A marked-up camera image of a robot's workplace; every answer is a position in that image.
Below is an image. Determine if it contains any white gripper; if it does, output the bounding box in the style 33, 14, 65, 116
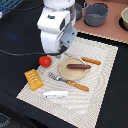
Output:
40, 25, 77, 53

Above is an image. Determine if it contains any red toy tomato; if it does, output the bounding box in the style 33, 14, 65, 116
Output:
39, 56, 52, 67

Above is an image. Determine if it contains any brown toy sausage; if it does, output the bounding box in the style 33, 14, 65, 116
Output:
67, 64, 91, 69

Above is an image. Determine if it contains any orange toy bread loaf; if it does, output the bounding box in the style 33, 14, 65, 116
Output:
24, 69, 43, 90

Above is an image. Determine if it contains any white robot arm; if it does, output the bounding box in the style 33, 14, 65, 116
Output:
37, 0, 77, 53

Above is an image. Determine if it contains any round wooden plate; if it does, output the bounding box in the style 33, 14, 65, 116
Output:
58, 57, 86, 81

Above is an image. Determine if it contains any small grey pot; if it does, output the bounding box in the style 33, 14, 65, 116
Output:
75, 3, 82, 20

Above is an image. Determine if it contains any white woven placemat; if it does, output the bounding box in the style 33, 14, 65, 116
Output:
17, 37, 118, 128

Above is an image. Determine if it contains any large grey pot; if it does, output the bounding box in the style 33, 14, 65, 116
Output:
84, 2, 110, 27

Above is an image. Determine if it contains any brown wooden board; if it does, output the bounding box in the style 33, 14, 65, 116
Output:
74, 1, 128, 43

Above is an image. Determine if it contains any beige bowl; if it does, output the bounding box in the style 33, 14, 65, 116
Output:
121, 7, 128, 30

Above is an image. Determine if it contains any wooden handled knife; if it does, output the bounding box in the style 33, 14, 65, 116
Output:
64, 53, 102, 66

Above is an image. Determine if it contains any wooden handled fork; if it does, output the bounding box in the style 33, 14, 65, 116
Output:
48, 72, 89, 91

